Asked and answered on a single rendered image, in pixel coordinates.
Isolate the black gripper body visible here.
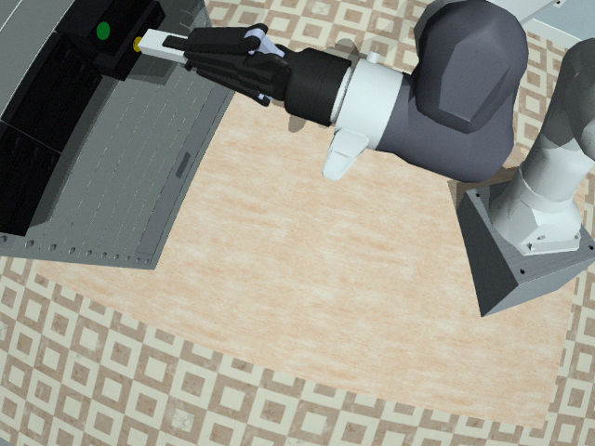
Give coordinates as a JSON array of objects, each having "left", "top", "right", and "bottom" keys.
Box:
[{"left": 245, "top": 44, "right": 351, "bottom": 127}]

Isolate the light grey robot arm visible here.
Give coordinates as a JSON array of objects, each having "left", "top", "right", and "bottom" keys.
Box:
[{"left": 322, "top": 0, "right": 595, "bottom": 256}]

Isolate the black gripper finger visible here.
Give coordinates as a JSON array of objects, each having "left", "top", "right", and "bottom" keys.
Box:
[
  {"left": 138, "top": 23, "right": 284, "bottom": 84},
  {"left": 141, "top": 50, "right": 275, "bottom": 107}
]

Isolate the grey server rack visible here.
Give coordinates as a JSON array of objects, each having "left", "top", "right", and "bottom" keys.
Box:
[{"left": 0, "top": 0, "right": 235, "bottom": 270}]

